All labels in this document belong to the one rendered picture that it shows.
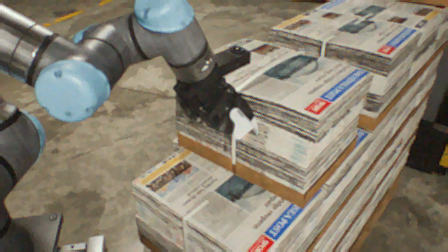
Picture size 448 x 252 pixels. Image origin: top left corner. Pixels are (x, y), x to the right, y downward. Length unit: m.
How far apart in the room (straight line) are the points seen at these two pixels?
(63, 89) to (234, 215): 0.48
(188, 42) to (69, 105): 0.20
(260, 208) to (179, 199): 0.18
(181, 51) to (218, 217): 0.38
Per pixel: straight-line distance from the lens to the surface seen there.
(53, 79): 0.45
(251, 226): 0.78
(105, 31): 0.56
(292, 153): 0.75
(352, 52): 1.06
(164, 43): 0.55
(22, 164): 0.78
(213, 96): 0.67
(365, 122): 1.12
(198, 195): 0.85
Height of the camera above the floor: 1.41
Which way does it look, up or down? 33 degrees down
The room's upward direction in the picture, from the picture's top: straight up
